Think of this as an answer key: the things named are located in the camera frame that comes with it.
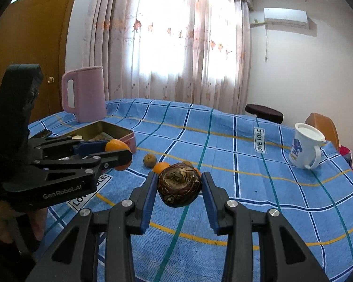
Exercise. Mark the pink electric kettle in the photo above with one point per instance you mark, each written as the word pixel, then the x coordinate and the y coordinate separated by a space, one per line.
pixel 83 94

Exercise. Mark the white blue floral mug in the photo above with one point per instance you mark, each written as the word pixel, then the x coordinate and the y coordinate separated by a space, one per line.
pixel 305 151

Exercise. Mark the small brown kiwi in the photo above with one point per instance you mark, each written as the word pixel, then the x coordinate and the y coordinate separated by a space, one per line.
pixel 188 163
pixel 149 160

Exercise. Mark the sheer floral curtain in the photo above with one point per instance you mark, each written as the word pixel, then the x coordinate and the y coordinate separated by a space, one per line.
pixel 191 51

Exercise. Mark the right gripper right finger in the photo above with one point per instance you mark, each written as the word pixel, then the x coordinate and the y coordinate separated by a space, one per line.
pixel 283 254

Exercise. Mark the dark round stool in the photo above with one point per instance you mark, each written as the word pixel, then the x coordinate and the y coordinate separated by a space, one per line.
pixel 265 113

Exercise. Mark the pink metal tin box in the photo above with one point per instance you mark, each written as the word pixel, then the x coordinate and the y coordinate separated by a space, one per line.
pixel 103 130

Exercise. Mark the white wall air conditioner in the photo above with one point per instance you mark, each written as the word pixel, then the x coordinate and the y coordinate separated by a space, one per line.
pixel 287 17

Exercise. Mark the cut round yam piece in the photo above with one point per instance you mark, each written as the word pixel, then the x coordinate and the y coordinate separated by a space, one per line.
pixel 78 137

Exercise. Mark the blue plaid tablecloth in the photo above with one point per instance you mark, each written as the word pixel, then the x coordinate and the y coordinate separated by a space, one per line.
pixel 246 156

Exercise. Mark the person left hand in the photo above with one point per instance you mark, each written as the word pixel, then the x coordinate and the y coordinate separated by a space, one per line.
pixel 37 222

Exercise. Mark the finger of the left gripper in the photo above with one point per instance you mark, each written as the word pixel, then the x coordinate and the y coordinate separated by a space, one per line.
pixel 64 176
pixel 47 144

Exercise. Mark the wooden door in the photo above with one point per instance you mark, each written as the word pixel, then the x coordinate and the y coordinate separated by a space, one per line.
pixel 35 32

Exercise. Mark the brass door knob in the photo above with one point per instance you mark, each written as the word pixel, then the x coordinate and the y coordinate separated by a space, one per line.
pixel 51 79

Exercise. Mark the dark mangosteen front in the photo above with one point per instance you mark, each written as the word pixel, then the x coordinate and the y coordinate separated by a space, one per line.
pixel 179 185

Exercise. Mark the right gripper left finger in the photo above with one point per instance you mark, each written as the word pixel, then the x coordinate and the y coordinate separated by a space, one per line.
pixel 74 254

